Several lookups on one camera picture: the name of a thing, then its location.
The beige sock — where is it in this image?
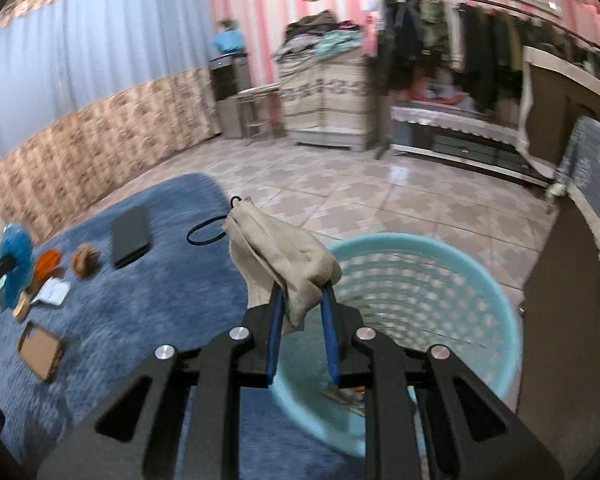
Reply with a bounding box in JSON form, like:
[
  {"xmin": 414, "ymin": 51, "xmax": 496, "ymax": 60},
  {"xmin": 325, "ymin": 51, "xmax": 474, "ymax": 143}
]
[{"xmin": 222, "ymin": 197, "xmax": 343, "ymax": 333}]

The grey water dispenser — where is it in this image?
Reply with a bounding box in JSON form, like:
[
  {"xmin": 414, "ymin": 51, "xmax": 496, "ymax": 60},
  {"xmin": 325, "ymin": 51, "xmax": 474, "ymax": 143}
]
[{"xmin": 209, "ymin": 55, "xmax": 253, "ymax": 140}]

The dark wooden furniture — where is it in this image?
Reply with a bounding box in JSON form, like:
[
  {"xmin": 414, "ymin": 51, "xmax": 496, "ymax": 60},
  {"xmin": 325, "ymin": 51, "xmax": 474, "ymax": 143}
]
[{"xmin": 517, "ymin": 200, "xmax": 600, "ymax": 480}]

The pink hanging bag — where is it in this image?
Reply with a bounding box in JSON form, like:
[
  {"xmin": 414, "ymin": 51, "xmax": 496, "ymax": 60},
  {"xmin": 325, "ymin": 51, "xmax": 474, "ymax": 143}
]
[{"xmin": 362, "ymin": 12, "xmax": 381, "ymax": 56}]

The orange snack packet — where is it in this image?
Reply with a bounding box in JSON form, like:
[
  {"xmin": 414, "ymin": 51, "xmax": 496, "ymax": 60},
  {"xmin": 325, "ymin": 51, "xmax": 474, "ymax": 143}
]
[{"xmin": 34, "ymin": 249, "xmax": 64, "ymax": 281}]

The cabinet with patterned cloth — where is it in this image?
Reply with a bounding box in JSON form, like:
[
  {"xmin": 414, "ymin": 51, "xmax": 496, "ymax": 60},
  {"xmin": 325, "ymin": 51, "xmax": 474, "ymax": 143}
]
[{"xmin": 275, "ymin": 50, "xmax": 376, "ymax": 153}]

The cream cloth cover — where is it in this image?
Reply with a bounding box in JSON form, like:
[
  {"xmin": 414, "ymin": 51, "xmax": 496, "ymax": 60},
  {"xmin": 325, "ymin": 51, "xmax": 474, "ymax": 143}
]
[{"xmin": 517, "ymin": 45, "xmax": 600, "ymax": 181}]

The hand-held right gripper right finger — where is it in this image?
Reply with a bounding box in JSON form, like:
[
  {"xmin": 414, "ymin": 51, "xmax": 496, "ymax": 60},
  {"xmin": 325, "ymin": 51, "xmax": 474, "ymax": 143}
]
[{"xmin": 320, "ymin": 284, "xmax": 566, "ymax": 480}]

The small brown round object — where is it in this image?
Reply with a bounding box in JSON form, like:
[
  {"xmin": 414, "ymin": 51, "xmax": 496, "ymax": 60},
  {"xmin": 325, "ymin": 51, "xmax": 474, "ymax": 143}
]
[{"xmin": 72, "ymin": 244, "xmax": 99, "ymax": 277}]

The white lace cloth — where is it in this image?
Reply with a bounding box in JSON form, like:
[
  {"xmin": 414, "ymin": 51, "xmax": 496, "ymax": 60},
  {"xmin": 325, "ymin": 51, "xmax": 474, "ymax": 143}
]
[{"xmin": 391, "ymin": 105, "xmax": 526, "ymax": 141}]

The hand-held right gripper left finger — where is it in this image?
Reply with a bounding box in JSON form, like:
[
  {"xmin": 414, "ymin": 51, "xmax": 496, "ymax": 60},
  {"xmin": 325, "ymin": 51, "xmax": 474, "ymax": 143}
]
[{"xmin": 37, "ymin": 287, "xmax": 286, "ymax": 480}]

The low media stand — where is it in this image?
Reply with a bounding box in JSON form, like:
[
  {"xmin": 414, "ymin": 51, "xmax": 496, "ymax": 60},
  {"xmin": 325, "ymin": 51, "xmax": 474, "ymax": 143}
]
[{"xmin": 390, "ymin": 105, "xmax": 556, "ymax": 188}]

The blue plastic bag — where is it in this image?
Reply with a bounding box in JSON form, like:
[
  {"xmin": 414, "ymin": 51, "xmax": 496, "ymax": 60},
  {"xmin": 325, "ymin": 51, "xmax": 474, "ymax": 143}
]
[{"xmin": 0, "ymin": 222, "xmax": 33, "ymax": 311}]

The brown phone case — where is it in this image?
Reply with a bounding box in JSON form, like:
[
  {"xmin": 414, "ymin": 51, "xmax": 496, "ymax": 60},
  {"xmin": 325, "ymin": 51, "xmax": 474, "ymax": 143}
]
[{"xmin": 17, "ymin": 321, "xmax": 65, "ymax": 382}]

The row of hanging clothes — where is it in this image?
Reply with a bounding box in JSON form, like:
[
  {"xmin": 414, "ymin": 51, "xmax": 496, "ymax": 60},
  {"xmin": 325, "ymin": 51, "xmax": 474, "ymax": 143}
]
[{"xmin": 380, "ymin": 0, "xmax": 600, "ymax": 111}]

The light blue plastic basket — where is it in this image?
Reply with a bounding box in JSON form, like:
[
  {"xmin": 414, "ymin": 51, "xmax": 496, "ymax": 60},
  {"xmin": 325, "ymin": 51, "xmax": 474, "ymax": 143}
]
[{"xmin": 270, "ymin": 232, "xmax": 525, "ymax": 458}]

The blue bottle cover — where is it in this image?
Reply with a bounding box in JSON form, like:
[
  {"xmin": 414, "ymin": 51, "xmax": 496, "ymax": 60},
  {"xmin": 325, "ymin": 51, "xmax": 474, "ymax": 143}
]
[{"xmin": 212, "ymin": 29, "xmax": 245, "ymax": 56}]

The blue patterned fringe cloth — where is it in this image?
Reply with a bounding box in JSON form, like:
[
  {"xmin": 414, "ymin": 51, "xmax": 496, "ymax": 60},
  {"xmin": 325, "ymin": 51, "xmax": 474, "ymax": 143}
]
[{"xmin": 545, "ymin": 115, "xmax": 600, "ymax": 361}]

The metal clothes rack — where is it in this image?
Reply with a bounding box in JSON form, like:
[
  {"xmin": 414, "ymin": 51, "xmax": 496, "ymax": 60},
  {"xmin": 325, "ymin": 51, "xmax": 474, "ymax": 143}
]
[{"xmin": 370, "ymin": 0, "xmax": 600, "ymax": 161}]

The small metal table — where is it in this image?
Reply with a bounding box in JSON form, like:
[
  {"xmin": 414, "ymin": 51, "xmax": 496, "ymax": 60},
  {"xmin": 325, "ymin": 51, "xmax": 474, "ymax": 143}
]
[{"xmin": 235, "ymin": 85, "xmax": 283, "ymax": 142}]

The pile of clothes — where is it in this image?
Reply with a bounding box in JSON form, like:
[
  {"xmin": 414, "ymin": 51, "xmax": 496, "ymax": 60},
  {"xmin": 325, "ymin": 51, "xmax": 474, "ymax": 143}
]
[{"xmin": 275, "ymin": 10, "xmax": 366, "ymax": 61}]

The black hair tie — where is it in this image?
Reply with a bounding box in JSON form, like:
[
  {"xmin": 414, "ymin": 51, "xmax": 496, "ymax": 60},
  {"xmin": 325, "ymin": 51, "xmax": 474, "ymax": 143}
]
[{"xmin": 186, "ymin": 215, "xmax": 231, "ymax": 248}]

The blue and floral curtain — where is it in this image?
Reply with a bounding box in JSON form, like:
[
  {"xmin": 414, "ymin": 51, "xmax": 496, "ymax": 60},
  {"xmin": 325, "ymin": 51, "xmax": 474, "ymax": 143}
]
[{"xmin": 0, "ymin": 0, "xmax": 226, "ymax": 241}]

